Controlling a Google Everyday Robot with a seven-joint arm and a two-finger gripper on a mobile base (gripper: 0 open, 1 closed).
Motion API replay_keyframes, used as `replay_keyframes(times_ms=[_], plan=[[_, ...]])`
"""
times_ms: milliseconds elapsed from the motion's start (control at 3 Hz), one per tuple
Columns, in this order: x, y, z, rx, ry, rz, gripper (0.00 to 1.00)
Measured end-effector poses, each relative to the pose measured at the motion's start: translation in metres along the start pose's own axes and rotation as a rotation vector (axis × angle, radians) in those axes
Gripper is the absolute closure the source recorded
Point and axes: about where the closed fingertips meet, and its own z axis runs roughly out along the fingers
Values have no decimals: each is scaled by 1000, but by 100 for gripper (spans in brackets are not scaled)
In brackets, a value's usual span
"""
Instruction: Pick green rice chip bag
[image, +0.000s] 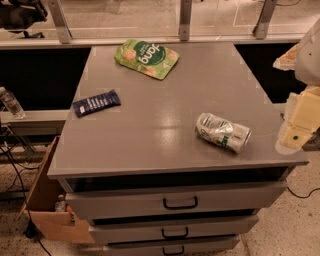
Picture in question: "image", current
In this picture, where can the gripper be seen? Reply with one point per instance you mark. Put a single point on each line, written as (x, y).
(309, 58)

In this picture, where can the green rice chip bag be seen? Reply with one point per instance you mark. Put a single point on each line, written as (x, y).
(147, 58)

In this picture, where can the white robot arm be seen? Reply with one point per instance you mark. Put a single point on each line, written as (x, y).
(303, 58)

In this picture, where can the crushed silver green can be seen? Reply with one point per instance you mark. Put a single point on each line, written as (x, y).
(221, 132)

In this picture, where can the grey drawer cabinet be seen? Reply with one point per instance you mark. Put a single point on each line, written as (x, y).
(149, 141)

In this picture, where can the bottom grey drawer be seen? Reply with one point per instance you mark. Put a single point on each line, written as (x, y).
(177, 247)

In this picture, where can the grey drawer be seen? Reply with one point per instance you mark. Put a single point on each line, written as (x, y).
(174, 200)
(177, 247)
(172, 229)

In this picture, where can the dark blue snack bar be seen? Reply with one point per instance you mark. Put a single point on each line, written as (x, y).
(96, 103)

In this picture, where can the top grey drawer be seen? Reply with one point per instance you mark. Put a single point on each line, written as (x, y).
(174, 200)

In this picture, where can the middle grey drawer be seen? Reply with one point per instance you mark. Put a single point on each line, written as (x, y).
(172, 229)

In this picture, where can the small bottle in box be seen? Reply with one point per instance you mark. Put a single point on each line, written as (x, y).
(60, 204)

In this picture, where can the brown cardboard box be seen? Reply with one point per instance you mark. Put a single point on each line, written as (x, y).
(41, 200)

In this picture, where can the clear plastic water bottle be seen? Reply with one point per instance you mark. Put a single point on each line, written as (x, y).
(11, 103)

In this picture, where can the black office chair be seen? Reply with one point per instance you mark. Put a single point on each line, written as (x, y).
(16, 16)

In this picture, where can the right metal railing post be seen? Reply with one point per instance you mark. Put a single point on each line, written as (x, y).
(261, 28)

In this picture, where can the left metal railing post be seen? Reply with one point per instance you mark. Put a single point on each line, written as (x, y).
(63, 32)

